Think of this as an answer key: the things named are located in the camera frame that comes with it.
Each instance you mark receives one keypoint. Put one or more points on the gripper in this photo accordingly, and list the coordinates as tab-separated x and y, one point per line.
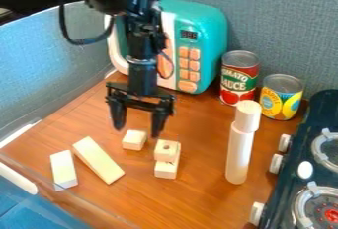
143	78

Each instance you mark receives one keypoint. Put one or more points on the small wooden cube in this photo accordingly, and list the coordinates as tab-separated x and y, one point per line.
134	139

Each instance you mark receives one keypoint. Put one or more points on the wooden cube with hole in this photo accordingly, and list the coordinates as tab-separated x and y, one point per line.
166	150

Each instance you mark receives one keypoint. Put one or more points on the small wooden block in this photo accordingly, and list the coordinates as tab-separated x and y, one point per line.
165	169

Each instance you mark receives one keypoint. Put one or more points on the long wooden wedge block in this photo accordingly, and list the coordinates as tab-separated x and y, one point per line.
97	160

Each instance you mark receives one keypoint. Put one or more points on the rectangular wooden block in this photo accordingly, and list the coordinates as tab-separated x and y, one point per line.
64	170

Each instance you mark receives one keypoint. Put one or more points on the red tomato sauce can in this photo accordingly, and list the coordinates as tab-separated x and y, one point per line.
238	78

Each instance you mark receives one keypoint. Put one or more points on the tall wooden cylinder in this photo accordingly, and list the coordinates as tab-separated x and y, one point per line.
239	157

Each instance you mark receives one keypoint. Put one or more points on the short wooden cylinder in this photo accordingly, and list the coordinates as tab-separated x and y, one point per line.
247	116

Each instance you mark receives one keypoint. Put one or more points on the teal toy microwave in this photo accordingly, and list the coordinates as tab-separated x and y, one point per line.
207	25

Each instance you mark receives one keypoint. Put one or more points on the yellow can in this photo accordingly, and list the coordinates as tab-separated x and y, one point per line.
280	99

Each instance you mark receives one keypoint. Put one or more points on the toy stove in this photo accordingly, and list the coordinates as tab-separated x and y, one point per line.
299	187

